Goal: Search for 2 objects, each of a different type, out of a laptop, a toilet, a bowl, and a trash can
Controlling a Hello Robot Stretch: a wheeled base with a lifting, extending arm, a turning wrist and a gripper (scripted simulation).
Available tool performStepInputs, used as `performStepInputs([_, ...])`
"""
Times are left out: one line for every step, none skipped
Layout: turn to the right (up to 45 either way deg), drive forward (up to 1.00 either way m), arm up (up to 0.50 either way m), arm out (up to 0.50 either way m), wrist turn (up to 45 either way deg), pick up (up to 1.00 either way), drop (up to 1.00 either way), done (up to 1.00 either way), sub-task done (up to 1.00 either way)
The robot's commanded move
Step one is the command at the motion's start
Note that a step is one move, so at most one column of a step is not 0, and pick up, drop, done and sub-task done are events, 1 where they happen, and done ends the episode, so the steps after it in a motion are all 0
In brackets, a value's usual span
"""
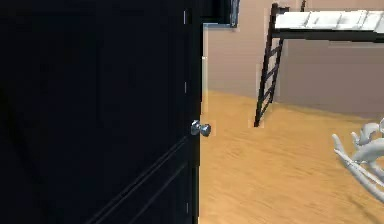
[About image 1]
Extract dark framed wall picture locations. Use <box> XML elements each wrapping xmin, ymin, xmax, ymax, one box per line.
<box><xmin>202</xmin><ymin>0</ymin><xmax>241</xmax><ymax>29</ymax></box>

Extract black room door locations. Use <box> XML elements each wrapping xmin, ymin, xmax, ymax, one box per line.
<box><xmin>0</xmin><ymin>0</ymin><xmax>204</xmax><ymax>224</ymax></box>

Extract white curved chair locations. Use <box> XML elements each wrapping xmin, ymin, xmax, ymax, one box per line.
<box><xmin>331</xmin><ymin>117</ymin><xmax>384</xmax><ymax>204</ymax></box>

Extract black loft bed white mattress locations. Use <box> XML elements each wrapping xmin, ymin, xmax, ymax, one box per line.
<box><xmin>253</xmin><ymin>0</ymin><xmax>384</xmax><ymax>128</ymax></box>

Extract silver round door knob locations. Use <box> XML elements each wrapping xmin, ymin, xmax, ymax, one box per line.
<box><xmin>190</xmin><ymin>119</ymin><xmax>212</xmax><ymax>138</ymax></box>

